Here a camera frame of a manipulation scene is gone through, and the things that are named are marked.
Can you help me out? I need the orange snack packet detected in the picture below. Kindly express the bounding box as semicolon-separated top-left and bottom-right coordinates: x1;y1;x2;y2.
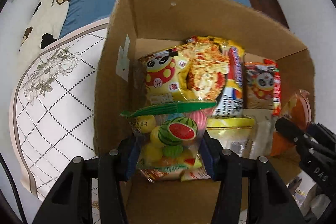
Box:
270;89;311;157

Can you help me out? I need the grey translucent snack packet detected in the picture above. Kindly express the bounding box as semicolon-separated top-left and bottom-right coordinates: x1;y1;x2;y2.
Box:
243;109;275;159

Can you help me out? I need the yellow translucent snack packet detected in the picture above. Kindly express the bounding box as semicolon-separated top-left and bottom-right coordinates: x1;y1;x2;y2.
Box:
207;117;255;158

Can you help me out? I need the fruit candy bag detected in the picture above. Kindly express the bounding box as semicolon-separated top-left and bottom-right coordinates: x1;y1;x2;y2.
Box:
120;100;216;172

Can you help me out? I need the brown red snack packet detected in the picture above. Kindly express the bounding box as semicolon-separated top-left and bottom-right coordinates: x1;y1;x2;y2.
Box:
140;167;211;182

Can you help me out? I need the brown panda snack packet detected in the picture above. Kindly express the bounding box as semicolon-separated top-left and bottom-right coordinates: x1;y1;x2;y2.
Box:
244;62;276;110

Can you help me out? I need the yellow instant noodle bag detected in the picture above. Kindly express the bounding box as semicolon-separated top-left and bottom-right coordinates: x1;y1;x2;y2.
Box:
186;36;245;118

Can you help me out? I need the yellow panda snack packet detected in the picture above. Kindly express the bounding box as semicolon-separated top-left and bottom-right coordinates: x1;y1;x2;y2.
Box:
138;45;197;105

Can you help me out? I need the bear print long pillow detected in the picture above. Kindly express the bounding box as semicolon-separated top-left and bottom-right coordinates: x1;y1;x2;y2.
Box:
19;0;70;57

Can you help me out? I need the cardboard box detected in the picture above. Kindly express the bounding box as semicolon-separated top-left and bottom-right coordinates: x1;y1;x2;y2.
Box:
94;0;315;223

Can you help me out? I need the black cable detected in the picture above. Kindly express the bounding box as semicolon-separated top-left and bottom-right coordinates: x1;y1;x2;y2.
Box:
0;154;29;224

